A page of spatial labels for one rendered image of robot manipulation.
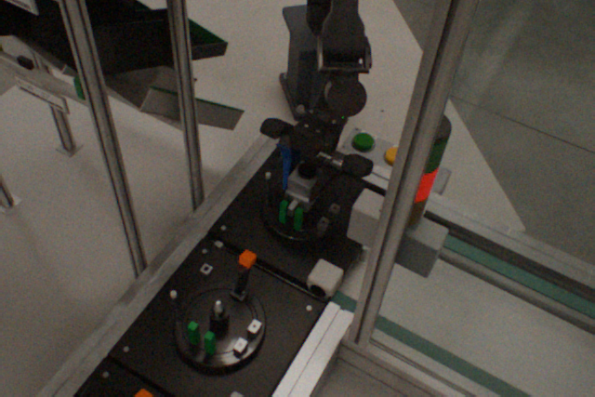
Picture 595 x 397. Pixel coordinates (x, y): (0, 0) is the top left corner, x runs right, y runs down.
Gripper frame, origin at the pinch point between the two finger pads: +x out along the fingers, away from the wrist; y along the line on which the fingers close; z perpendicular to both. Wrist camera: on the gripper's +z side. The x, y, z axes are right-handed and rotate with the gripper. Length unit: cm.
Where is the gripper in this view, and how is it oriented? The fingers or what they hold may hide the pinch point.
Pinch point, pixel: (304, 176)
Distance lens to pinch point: 106.0
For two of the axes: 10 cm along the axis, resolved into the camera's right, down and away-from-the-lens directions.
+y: 8.7, 4.1, -2.7
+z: -3.3, 0.7, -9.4
